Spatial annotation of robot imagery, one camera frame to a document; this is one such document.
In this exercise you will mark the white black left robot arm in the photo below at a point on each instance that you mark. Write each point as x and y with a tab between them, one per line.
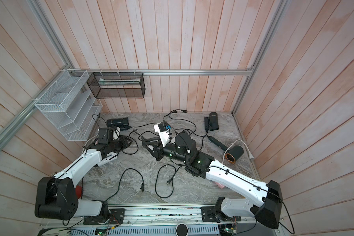
56	196

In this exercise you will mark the dark green folded hair dryer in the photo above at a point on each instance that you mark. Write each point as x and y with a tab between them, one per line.
122	123

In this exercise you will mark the dark green unfolded hair dryer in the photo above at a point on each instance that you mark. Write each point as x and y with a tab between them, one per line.
232	153

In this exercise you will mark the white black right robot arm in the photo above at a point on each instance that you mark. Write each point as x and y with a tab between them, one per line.
265	199

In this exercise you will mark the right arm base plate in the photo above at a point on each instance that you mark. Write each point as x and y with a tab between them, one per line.
215	214

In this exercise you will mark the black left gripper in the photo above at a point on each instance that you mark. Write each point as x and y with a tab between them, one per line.
125	143

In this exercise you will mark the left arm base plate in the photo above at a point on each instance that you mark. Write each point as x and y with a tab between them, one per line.
110	216

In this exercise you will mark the pink hair dryer under arm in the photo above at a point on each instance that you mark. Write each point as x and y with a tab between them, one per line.
219	185

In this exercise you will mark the round black white knob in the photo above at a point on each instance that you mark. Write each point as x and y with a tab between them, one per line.
182	230

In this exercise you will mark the red pencil cup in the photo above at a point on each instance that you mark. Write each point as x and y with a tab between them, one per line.
79	191

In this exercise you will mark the black mesh wall basket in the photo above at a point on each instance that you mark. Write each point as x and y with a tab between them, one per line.
105	85

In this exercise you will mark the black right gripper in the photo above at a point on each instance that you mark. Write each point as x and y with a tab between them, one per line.
161	150

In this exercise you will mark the dark green dryer far right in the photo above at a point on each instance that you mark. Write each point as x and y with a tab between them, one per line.
211	122

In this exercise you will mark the white wire mesh shelf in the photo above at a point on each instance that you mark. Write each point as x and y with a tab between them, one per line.
69	108

